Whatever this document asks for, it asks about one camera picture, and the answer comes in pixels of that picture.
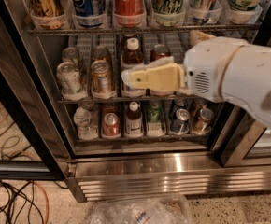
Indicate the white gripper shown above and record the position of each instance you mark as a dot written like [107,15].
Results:
[207,66]

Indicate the orange can top shelf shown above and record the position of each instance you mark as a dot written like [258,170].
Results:
[47,14]

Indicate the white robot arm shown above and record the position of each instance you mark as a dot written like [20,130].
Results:
[247,82]

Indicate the red Coca-Cola can rear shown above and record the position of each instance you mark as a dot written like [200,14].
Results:
[159,51]

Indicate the green tall can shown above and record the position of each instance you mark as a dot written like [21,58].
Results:
[167,12]

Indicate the brown tea bottle middle shelf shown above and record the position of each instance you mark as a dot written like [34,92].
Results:
[131,57]

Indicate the brown tea bottle shelf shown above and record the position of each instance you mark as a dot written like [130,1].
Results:
[133,122]
[131,57]

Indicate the green can bottom shelf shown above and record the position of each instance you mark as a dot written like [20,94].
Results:
[154,111]

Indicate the blue can bottom shelf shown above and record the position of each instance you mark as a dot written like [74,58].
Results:
[179,122]

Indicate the red Coca-Cola can top shelf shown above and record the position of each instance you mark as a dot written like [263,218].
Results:
[128,13]

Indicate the gold can bottom shelf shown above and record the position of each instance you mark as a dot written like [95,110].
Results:
[202,120]

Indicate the gold can rear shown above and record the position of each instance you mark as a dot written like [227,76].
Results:
[101,53]

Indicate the brown tea bottle bottom shelf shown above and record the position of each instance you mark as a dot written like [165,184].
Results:
[133,122]

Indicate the gold can front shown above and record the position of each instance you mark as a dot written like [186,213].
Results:
[102,80]

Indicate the red can bottom shelf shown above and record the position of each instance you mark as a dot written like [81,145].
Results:
[111,125]

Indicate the blue Pepsi can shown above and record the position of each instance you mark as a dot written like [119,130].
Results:
[89,13]

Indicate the silver can rear left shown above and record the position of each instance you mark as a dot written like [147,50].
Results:
[71,54]

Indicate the silver can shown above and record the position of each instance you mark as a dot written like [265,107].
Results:
[71,54]
[72,86]

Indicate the silver can front left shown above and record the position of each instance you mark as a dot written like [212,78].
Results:
[72,86]

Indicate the stainless fridge base grille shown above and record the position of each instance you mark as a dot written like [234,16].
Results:
[101,179]

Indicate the open glass fridge door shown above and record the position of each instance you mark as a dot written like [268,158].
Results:
[30,94]

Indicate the clear plastic bag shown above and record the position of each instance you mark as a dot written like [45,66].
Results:
[161,209]

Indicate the middle wire shelf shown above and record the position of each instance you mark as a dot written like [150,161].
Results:
[125,99]

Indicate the wire shelf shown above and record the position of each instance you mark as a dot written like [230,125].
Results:
[146,30]
[125,99]

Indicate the top wire shelf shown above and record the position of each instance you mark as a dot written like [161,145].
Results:
[146,30]

